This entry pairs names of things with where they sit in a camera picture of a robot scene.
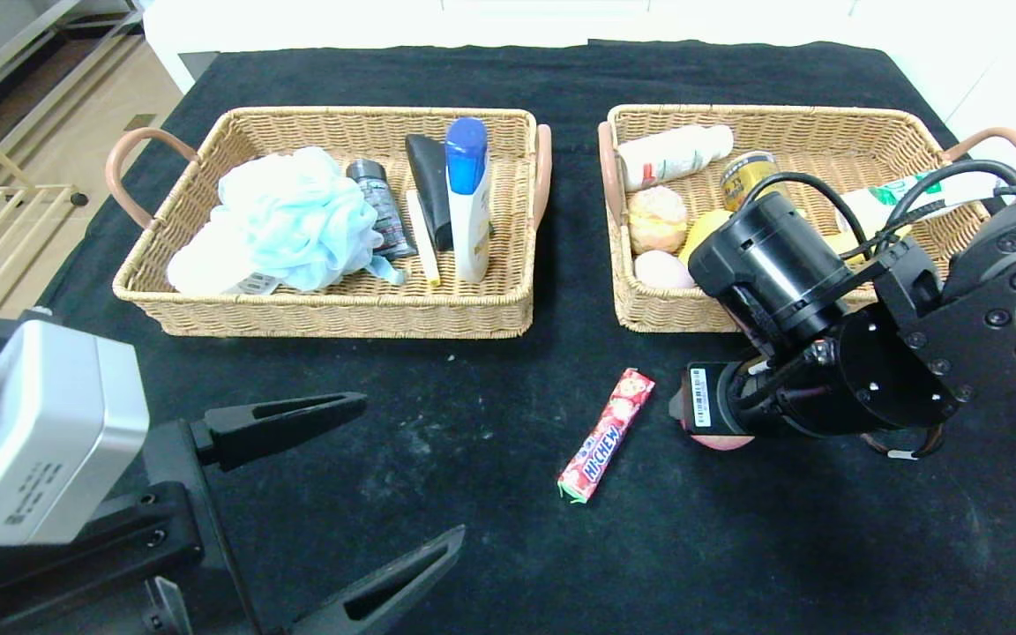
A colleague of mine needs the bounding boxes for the white bottle with red label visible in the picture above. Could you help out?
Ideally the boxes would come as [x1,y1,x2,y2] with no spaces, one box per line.
[618,124,735,193]

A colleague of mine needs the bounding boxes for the pale pink round ball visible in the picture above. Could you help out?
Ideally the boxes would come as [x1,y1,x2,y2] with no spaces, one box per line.
[634,250,696,290]

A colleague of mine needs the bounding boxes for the yellow pear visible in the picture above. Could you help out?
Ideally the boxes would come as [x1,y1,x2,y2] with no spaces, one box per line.
[678,210,735,267]

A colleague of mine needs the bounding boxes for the red Hi-Chew candy pack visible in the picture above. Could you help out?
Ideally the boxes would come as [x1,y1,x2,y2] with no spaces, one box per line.
[557,368,656,505]

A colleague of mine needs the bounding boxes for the white marker yellow cap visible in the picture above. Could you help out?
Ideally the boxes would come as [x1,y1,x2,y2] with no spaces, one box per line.
[407,190,443,288]

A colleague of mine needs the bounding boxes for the black squeeze tube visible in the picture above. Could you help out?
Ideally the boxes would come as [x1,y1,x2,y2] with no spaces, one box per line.
[405,134,455,253]

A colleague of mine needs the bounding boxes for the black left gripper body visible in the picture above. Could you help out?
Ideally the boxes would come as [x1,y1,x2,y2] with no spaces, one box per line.
[0,417,288,635]

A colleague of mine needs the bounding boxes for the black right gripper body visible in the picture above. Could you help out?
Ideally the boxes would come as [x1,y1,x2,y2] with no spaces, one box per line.
[685,361,755,436]

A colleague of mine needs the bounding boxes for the white round plastic container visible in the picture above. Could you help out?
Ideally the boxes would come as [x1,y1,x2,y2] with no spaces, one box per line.
[167,231,285,296]

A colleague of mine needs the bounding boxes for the grey squeeze tube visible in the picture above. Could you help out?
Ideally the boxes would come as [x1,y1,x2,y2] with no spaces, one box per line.
[346,160,419,261]

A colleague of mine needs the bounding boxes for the light blue bath loofah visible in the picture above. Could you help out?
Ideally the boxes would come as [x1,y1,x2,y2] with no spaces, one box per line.
[217,146,407,293]

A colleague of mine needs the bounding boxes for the gold drink can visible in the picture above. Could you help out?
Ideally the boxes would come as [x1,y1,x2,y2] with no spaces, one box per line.
[720,150,784,213]

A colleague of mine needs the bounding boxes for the white milk bottle green label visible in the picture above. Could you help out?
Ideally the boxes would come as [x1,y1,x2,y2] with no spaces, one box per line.
[836,166,1003,235]

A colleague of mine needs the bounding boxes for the pink cream puff bun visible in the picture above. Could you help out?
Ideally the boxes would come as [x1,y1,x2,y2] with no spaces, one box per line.
[628,185,690,256]

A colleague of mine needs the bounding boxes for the wicker basket with brown handles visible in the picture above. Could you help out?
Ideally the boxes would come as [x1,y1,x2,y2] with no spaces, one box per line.
[597,104,1016,334]
[105,107,553,340]

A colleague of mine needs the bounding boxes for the beige wooden rack on wheels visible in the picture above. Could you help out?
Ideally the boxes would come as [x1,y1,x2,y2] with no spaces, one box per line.
[0,100,90,305]

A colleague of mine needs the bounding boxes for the black tablecloth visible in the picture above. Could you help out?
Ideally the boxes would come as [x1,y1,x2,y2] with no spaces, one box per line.
[0,40,1016,635]

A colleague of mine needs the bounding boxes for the white cabinet front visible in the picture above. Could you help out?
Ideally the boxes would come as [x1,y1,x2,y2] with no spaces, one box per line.
[848,0,1016,191]

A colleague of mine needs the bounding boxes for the white table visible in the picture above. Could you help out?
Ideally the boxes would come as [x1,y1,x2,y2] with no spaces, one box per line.
[142,0,879,96]

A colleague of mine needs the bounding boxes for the white shampoo bottle blue cap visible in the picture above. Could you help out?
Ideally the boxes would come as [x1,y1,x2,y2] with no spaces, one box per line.
[444,117,493,284]

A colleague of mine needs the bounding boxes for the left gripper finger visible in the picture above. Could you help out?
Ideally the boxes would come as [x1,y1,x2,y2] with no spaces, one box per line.
[188,391,368,473]
[280,524,467,635]

